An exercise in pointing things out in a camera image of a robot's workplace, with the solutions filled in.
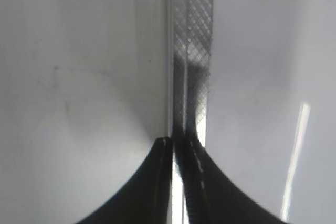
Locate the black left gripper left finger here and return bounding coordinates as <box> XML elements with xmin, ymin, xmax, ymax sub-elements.
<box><xmin>79</xmin><ymin>137</ymin><xmax>173</xmax><ymax>223</ymax></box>

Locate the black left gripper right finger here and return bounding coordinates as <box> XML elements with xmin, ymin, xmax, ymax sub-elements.
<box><xmin>173</xmin><ymin>133</ymin><xmax>282</xmax><ymax>223</ymax></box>

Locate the white board with grey frame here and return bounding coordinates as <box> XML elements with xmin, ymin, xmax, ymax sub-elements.
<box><xmin>1</xmin><ymin>0</ymin><xmax>335</xmax><ymax>223</ymax></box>

